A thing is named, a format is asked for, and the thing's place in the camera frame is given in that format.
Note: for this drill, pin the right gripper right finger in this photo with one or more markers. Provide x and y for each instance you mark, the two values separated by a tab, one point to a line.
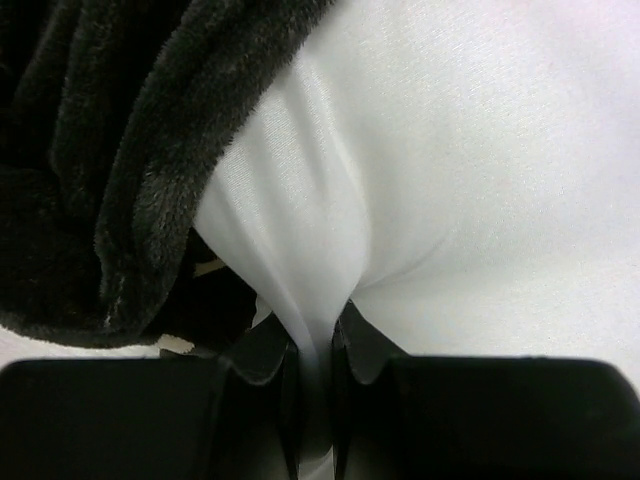
398	416

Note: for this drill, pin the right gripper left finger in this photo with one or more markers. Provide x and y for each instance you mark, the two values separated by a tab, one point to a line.
231	416

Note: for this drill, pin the white pillow insert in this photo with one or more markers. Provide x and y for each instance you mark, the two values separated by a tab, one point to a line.
465	173

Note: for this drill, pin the black pillowcase with beige flowers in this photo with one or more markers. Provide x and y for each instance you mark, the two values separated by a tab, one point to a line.
114	114

